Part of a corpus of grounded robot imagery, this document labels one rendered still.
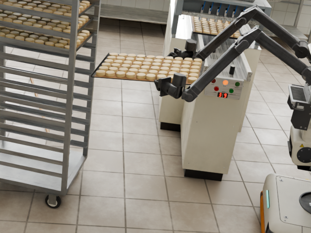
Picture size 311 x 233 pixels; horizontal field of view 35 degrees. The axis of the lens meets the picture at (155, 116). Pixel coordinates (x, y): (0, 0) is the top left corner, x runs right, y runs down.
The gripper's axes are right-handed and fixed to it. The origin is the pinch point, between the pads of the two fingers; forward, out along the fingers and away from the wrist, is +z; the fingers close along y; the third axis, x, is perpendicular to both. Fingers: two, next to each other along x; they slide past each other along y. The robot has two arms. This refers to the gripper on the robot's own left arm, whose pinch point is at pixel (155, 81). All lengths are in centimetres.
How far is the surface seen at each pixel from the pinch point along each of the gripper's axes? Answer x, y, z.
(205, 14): 106, -6, 81
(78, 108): -11, 42, 69
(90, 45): -5, -3, 62
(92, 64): -4, 10, 62
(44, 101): -28, 39, 86
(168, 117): 86, 83, 93
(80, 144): -11, 69, 68
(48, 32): -43, -22, 41
